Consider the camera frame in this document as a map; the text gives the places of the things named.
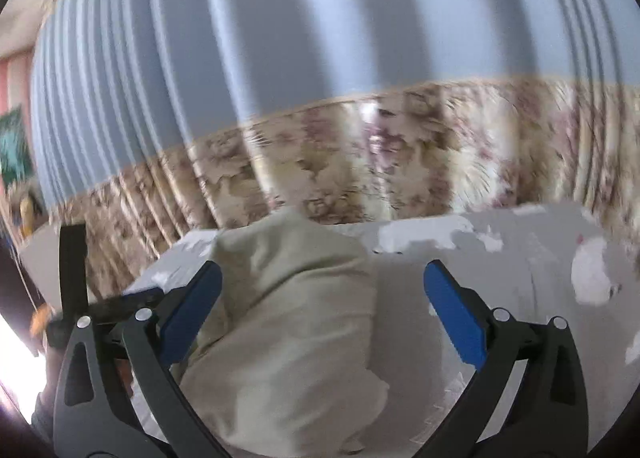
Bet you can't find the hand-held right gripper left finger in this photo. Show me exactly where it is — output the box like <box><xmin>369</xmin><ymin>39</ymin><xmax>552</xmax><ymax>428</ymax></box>
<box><xmin>52</xmin><ymin>260</ymin><xmax>232</xmax><ymax>458</ymax></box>

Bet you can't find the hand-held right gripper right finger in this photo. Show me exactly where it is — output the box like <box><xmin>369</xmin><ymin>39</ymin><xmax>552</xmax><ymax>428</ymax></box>
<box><xmin>410</xmin><ymin>259</ymin><xmax>591</xmax><ymax>458</ymax></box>

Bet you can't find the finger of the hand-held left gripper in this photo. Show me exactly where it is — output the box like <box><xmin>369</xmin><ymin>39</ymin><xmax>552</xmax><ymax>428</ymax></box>
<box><xmin>58</xmin><ymin>222</ymin><xmax>89</xmax><ymax>323</ymax></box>
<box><xmin>89</xmin><ymin>287</ymin><xmax>167</xmax><ymax>325</ymax></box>

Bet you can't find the beige garment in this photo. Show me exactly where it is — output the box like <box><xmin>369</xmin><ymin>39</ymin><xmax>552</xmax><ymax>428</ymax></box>
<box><xmin>172</xmin><ymin>208</ymin><xmax>391</xmax><ymax>458</ymax></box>

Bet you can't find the yellow object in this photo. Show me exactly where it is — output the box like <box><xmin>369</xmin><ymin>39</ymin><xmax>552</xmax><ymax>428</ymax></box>
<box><xmin>17</xmin><ymin>195</ymin><xmax>40</xmax><ymax>239</ymax></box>

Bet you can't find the grey printed bed sheet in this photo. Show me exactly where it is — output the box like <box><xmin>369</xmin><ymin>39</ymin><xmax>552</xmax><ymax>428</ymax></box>
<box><xmin>122</xmin><ymin>202</ymin><xmax>640</xmax><ymax>458</ymax></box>

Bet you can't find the blue curtain with floral band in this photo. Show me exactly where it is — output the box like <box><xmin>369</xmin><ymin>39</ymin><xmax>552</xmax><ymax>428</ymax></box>
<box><xmin>29</xmin><ymin>0</ymin><xmax>640</xmax><ymax>301</ymax></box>

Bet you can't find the green wall poster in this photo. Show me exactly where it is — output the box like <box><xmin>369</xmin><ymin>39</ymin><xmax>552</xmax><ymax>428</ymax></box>
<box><xmin>0</xmin><ymin>105</ymin><xmax>37</xmax><ymax>187</ymax></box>

